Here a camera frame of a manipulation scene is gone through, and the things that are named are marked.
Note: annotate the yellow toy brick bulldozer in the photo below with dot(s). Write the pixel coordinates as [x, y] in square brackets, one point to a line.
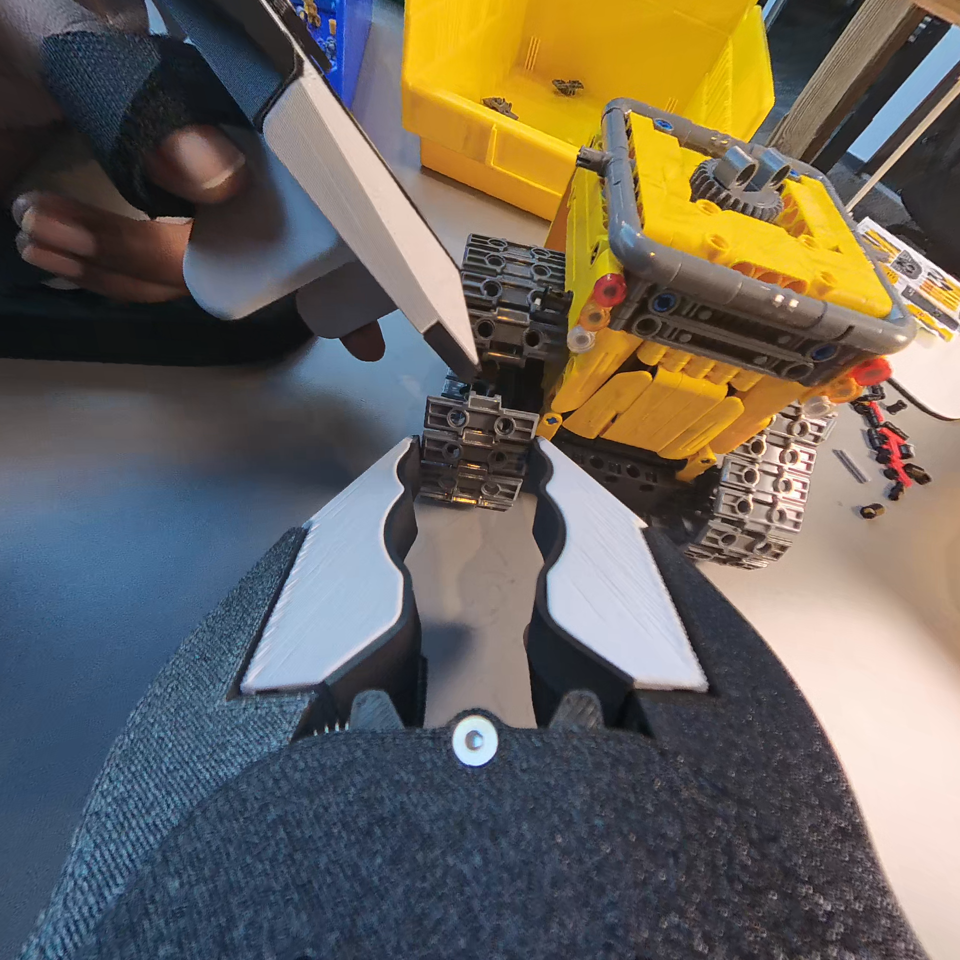
[720, 270]

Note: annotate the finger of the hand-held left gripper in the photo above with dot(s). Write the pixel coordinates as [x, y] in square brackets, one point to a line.
[360, 195]

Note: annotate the small dark brick part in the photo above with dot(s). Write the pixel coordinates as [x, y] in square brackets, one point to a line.
[500, 105]
[567, 86]

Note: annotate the yellow storage bin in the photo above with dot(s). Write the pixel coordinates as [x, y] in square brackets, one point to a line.
[480, 75]

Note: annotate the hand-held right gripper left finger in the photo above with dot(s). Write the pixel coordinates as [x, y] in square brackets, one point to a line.
[338, 600]

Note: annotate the person's left hand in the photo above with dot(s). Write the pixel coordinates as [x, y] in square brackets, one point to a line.
[105, 248]

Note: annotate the pile of small brick pins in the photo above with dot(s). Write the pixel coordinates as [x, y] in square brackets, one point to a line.
[893, 450]

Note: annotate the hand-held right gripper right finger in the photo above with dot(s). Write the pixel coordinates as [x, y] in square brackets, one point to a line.
[615, 600]

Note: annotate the blue storage bin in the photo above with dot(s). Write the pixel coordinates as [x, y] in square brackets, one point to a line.
[338, 45]

